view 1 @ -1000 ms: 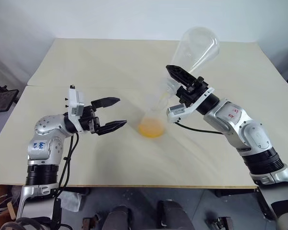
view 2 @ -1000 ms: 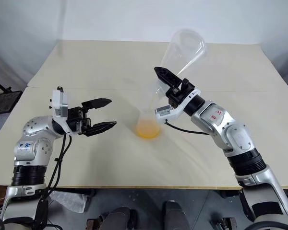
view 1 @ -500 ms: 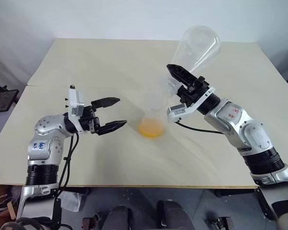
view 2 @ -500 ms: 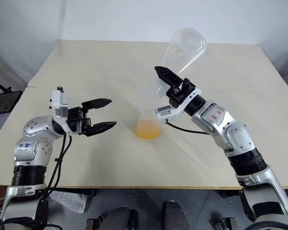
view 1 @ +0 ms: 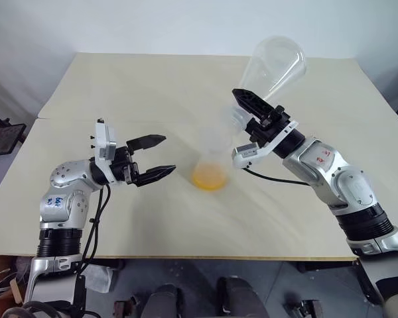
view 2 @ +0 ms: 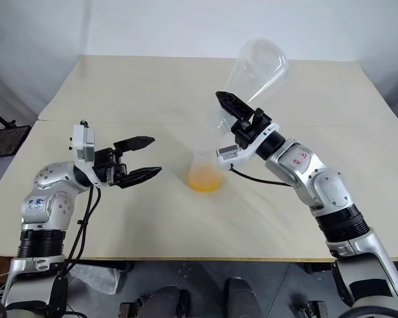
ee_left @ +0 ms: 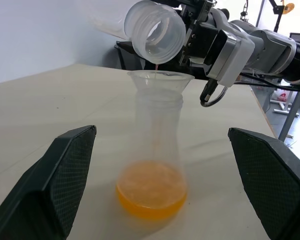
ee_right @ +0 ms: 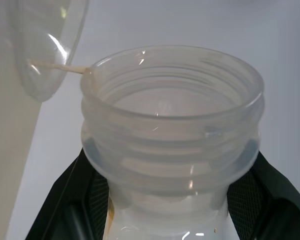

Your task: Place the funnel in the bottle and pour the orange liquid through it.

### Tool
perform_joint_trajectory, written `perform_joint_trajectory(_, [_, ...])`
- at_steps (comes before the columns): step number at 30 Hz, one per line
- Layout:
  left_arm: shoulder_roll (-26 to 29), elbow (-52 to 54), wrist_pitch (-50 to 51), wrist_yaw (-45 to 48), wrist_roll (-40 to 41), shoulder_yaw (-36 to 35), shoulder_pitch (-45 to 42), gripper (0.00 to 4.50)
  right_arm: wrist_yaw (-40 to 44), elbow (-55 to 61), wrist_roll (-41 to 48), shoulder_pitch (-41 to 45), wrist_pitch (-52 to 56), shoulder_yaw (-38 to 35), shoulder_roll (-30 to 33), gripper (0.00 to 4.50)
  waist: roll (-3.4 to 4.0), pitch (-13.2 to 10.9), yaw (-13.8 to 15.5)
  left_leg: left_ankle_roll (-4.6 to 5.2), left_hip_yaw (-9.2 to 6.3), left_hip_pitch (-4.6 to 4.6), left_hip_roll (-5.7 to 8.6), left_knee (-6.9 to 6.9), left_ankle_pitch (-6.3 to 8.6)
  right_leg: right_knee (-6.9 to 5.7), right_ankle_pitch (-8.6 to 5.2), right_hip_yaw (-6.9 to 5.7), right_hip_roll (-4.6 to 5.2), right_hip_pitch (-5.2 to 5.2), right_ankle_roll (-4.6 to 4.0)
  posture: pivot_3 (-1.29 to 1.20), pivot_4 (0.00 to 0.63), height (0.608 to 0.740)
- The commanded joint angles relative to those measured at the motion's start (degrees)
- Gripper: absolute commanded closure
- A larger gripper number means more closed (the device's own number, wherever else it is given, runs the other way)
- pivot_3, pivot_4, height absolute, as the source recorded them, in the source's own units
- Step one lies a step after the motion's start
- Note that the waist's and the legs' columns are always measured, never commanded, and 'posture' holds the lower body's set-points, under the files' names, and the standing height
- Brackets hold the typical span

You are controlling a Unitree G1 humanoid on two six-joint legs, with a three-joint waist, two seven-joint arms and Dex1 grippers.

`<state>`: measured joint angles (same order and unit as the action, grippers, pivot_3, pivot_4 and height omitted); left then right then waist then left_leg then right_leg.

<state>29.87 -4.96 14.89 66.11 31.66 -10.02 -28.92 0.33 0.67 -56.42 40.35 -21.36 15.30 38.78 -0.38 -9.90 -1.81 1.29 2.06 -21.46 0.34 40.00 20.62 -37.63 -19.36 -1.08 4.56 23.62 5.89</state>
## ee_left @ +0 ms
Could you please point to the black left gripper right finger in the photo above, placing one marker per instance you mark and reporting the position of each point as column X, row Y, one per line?
column 272, row 185

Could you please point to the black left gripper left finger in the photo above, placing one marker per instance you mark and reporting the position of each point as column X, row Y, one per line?
column 40, row 190

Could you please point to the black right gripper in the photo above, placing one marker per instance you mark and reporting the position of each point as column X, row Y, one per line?
column 200, row 40

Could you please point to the clear flask with orange liquid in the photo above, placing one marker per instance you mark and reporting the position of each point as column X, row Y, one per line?
column 152, row 190
column 137, row 42

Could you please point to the clear plastic funnel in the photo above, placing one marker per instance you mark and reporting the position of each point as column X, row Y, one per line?
column 145, row 80

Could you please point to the black background table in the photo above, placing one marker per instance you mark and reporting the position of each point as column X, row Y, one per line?
column 125, row 48

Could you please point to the black stand with orange disc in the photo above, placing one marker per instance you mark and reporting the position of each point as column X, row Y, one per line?
column 280, row 10

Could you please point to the red and white bag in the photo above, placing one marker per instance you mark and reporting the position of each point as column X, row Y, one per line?
column 281, row 95

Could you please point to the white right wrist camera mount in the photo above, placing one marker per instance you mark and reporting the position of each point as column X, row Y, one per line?
column 236, row 55

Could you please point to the white desk frame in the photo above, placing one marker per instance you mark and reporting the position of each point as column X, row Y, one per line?
column 286, row 120

